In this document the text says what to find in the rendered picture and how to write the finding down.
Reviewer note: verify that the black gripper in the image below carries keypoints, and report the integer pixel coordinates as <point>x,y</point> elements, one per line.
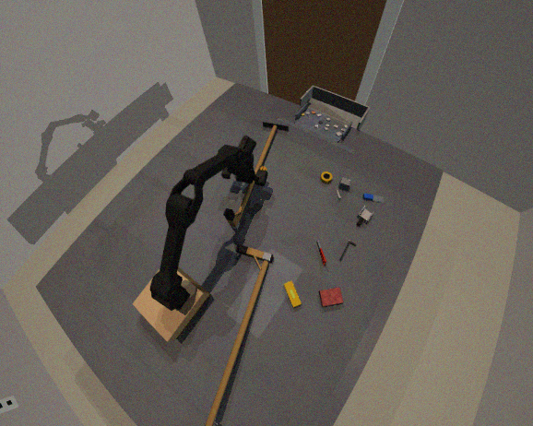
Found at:
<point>248,176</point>

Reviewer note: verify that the yellow ring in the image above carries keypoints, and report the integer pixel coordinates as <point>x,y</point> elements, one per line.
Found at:
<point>326,177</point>

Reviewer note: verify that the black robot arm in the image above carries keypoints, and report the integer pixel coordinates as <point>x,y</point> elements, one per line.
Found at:
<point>180,213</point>

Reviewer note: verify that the red flat block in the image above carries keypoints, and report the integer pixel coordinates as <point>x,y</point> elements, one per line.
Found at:
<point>331,296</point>

